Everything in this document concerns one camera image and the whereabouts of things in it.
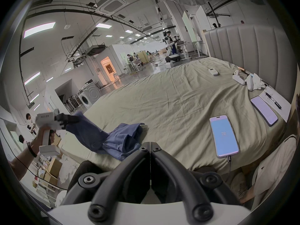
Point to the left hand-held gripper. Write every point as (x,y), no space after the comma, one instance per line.
(46,122)

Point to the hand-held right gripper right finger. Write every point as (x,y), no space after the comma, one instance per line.
(187,174)

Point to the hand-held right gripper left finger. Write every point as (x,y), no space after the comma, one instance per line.
(110,174)

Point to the blue shirt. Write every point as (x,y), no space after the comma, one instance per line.
(114,140)

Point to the person's left hand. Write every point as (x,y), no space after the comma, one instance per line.
(39,138)

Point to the white washing machine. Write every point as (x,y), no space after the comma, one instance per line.
(93,93)
(84,100)

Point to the brown carton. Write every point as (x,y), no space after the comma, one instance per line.
(51,179)
(55,168)

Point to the phone with lit blue screen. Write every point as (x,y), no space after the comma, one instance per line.
(223,137)

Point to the bed with beige sheet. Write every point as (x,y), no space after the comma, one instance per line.
(175,102)

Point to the group of people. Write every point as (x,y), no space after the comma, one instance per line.
(134,58)

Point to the phone with purple screen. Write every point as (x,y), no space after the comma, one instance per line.
(264,111)

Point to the small white remote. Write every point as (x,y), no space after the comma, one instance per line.
(213,71)

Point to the white hand controller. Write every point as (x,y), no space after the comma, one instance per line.
(238,77)
(249,83)

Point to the black pen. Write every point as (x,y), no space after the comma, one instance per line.
(272,99)

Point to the white paper sheet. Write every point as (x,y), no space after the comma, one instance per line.
(284,110)

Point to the crumpled white cloth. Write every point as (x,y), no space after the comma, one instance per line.
(258,81)

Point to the white humanoid robot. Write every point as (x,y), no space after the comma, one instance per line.
(169,42)

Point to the white desk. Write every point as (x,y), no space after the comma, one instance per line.
(190,43)

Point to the grey padded headboard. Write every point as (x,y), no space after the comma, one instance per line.
(253,48)

